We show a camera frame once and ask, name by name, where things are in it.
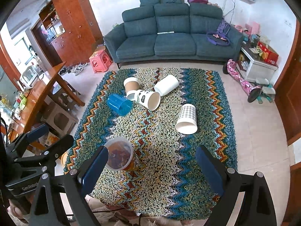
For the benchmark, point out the blue plastic cup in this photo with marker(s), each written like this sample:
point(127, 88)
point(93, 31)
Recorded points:
point(119, 104)

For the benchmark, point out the teal three-seat sofa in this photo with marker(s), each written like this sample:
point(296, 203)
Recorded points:
point(136, 38)

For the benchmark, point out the white side table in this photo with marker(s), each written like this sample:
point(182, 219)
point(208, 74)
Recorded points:
point(252, 67)

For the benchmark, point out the red gift box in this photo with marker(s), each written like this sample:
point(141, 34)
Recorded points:
point(268, 55)

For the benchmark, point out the brown wooden door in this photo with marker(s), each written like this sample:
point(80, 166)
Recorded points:
point(288, 91)

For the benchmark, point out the wooden cabinet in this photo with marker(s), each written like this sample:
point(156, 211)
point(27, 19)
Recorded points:
point(81, 31)

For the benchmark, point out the plain white paper cup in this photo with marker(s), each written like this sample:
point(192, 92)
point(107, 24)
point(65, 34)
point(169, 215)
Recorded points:
point(166, 85)

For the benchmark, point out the white remote on sofa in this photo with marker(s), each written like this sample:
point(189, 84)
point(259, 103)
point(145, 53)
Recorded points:
point(162, 33)

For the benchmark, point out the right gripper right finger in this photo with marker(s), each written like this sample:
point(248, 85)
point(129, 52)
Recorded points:
point(213, 170)

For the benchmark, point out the wooden dining table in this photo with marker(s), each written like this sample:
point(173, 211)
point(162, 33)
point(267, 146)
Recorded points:
point(37, 96)

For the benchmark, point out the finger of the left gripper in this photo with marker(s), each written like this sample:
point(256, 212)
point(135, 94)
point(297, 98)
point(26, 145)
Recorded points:
point(31, 136)
point(58, 147)

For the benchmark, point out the white microwave oven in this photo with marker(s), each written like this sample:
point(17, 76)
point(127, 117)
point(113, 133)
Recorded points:
point(29, 77)

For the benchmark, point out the pink hoverboard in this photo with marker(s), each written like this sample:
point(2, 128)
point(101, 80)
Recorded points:
point(252, 92)

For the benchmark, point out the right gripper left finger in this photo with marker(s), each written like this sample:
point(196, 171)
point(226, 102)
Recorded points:
point(90, 170)

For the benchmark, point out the white printed paper cup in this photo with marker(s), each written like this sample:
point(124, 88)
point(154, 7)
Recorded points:
point(148, 99)

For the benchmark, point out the dark red printed cup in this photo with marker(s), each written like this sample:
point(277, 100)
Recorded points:
point(121, 155)

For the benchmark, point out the brown paper cup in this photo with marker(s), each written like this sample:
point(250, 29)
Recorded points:
point(131, 84)

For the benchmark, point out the pink plastic stool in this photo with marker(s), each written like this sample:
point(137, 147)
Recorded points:
point(100, 61)

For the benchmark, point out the colourful zigzag woven rug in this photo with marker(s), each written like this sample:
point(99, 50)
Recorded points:
point(168, 181)

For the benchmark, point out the checkered white paper cup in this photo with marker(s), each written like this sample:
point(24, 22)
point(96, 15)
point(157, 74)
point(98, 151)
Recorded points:
point(187, 122)

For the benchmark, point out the purple bag on sofa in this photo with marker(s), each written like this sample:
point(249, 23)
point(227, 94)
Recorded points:
point(220, 36)

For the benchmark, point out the grey plastic stool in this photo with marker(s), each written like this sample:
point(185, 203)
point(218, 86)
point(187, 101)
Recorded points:
point(59, 119)

